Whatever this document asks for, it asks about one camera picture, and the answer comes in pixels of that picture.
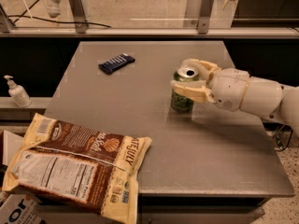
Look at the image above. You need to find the metal bracket post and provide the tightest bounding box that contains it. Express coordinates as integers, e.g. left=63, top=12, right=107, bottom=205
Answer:
left=68, top=0, right=88, bottom=34
left=197, top=0, right=214, bottom=35

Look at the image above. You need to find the green soda can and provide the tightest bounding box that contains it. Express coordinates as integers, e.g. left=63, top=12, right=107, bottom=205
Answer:
left=171, top=67, right=199, bottom=113

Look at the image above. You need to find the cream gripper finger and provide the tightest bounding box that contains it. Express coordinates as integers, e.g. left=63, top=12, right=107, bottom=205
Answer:
left=170, top=80, right=216, bottom=104
left=180, top=59, right=221, bottom=81

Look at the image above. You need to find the left metal bracket post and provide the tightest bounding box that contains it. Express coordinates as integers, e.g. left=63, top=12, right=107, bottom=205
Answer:
left=68, top=0, right=88, bottom=34

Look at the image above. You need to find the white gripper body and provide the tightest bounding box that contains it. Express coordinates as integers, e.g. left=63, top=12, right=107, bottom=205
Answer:
left=209, top=68, right=249, bottom=111

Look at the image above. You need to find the dark blue snack bar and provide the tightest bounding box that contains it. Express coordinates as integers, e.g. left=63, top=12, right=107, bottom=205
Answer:
left=98, top=53, right=135, bottom=75

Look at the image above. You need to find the black cable behind glass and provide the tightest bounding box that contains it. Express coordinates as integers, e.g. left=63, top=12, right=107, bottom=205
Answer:
left=7, top=0, right=112, bottom=29

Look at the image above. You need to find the right metal bracket post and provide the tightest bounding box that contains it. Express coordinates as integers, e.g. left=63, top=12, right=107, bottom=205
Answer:
left=197, top=0, right=214, bottom=35

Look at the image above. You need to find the white pump bottle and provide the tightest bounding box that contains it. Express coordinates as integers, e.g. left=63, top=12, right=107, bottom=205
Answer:
left=4, top=75, right=32, bottom=107

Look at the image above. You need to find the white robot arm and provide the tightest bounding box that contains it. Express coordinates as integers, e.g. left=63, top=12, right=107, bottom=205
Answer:
left=171, top=59, right=299, bottom=135

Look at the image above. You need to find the black cable at right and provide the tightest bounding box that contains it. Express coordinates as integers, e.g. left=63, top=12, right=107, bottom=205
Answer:
left=274, top=124, right=294, bottom=153

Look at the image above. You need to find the brown yellow chip bag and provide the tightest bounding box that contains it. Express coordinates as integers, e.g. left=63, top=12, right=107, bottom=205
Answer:
left=3, top=114, right=151, bottom=224

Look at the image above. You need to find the white cardboard box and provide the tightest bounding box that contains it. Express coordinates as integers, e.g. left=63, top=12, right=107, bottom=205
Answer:
left=0, top=194, right=46, bottom=224

